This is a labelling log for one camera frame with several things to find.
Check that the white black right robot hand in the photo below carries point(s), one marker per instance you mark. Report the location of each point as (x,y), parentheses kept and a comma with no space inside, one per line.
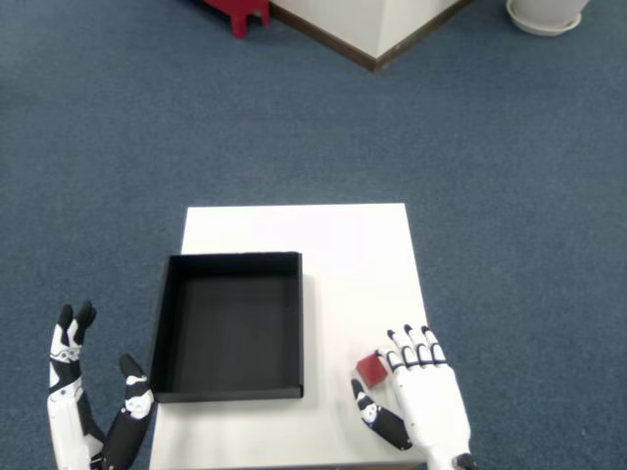
(431,406)

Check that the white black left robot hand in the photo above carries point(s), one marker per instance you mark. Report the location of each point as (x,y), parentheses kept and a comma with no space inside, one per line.
(66,431)

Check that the small red cube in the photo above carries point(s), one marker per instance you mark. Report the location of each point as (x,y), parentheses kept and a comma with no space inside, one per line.
(370,370)

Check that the black open box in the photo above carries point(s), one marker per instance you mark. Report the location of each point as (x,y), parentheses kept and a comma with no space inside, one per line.
(230,323)

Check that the white pot saucer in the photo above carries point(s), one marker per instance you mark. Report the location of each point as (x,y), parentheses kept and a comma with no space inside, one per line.
(541,29)

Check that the white plant pot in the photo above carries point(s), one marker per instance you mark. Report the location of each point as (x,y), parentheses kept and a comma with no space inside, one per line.
(548,9)

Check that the red plastic stool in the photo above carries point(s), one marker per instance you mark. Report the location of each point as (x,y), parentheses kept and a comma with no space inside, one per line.
(240,14)

